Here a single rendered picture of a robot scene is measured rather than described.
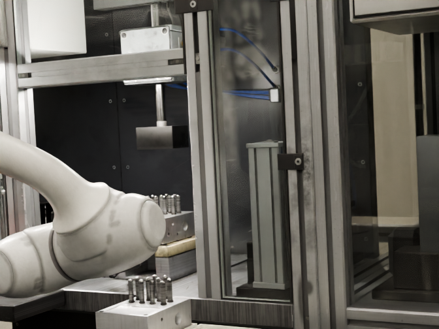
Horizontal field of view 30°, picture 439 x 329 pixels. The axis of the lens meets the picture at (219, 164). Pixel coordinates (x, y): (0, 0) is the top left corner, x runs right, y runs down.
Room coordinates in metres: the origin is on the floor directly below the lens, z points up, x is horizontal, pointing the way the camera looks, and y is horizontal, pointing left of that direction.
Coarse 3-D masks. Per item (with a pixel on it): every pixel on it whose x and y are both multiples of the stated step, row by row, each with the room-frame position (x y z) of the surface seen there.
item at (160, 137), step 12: (156, 84) 1.65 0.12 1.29; (156, 96) 1.65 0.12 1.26; (156, 108) 1.65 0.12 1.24; (144, 132) 1.64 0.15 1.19; (156, 132) 1.62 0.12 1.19; (168, 132) 1.61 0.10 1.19; (180, 132) 1.64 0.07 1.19; (144, 144) 1.64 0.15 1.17; (156, 144) 1.63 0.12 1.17; (168, 144) 1.61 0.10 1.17; (180, 144) 1.63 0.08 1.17
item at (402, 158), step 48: (384, 48) 1.24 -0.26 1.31; (432, 48) 1.21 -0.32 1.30; (384, 96) 1.24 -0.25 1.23; (432, 96) 1.21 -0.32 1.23; (384, 144) 1.24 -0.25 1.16; (432, 144) 1.21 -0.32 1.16; (384, 192) 1.25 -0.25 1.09; (432, 192) 1.21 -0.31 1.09; (384, 240) 1.25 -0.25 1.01; (432, 240) 1.21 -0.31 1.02; (384, 288) 1.25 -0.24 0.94; (432, 288) 1.21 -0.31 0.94
